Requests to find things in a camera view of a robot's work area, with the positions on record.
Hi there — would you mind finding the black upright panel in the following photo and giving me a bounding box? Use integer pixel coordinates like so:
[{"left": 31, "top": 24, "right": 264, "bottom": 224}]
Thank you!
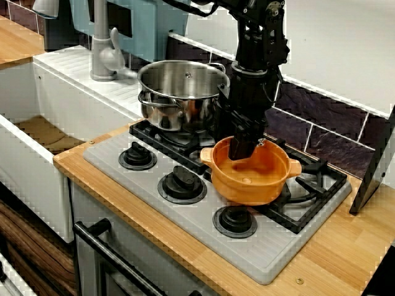
[{"left": 349, "top": 104, "right": 395, "bottom": 216}]

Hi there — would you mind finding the black burner grate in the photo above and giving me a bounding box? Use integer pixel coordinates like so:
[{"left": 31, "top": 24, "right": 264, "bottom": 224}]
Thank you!
[
  {"left": 202, "top": 135, "right": 348, "bottom": 234},
  {"left": 128, "top": 118, "right": 223, "bottom": 174}
]

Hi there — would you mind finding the black stove knob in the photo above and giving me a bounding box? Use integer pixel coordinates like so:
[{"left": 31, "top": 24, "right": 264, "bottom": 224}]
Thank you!
[
  {"left": 118, "top": 142, "right": 157, "bottom": 171},
  {"left": 212, "top": 205, "right": 258, "bottom": 239},
  {"left": 157, "top": 165, "right": 207, "bottom": 204}
]

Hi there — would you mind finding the black oven door handle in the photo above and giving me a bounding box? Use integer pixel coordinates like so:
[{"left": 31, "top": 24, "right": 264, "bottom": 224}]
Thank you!
[{"left": 73, "top": 218, "right": 167, "bottom": 296}]

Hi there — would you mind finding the orange plastic pot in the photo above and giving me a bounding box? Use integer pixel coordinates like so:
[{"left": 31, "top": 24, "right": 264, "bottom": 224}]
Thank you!
[{"left": 199, "top": 134, "right": 302, "bottom": 207}]

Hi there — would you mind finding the grey oven door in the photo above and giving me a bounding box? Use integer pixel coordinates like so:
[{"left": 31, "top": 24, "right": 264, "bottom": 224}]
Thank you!
[{"left": 71, "top": 184, "right": 204, "bottom": 296}]

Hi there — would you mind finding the grey toy faucet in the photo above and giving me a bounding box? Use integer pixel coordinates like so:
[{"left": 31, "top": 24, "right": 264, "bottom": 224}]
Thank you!
[{"left": 89, "top": 0, "right": 138, "bottom": 83}]

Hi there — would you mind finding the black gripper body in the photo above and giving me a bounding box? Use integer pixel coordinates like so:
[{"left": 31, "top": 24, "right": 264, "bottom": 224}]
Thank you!
[{"left": 215, "top": 69, "right": 270, "bottom": 142}]

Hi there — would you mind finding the stainless steel pot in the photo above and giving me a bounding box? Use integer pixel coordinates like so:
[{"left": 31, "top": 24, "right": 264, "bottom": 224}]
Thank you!
[{"left": 137, "top": 59, "right": 231, "bottom": 133}]

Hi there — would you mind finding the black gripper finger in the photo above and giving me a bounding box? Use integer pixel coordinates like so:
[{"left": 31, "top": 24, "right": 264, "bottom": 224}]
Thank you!
[
  {"left": 254, "top": 121, "right": 267, "bottom": 145},
  {"left": 229, "top": 135, "right": 259, "bottom": 162}
]

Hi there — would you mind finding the white toy sink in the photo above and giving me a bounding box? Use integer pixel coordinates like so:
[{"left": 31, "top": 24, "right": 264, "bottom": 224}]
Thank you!
[{"left": 0, "top": 44, "right": 143, "bottom": 244}]

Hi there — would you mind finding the grey stove top plate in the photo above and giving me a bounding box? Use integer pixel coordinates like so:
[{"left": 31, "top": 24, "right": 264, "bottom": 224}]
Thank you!
[{"left": 83, "top": 118, "right": 352, "bottom": 286}]

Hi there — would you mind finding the white glass object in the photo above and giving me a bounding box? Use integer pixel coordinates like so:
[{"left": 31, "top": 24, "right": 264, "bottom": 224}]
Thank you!
[{"left": 32, "top": 0, "right": 60, "bottom": 20}]

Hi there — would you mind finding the teal box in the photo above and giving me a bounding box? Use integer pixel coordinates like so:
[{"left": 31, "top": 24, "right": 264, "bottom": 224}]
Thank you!
[{"left": 69, "top": 0, "right": 192, "bottom": 62}]

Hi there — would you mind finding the brown sink bottom board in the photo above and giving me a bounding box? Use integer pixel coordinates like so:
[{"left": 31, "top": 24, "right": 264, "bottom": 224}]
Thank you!
[{"left": 14, "top": 115, "right": 86, "bottom": 155}]

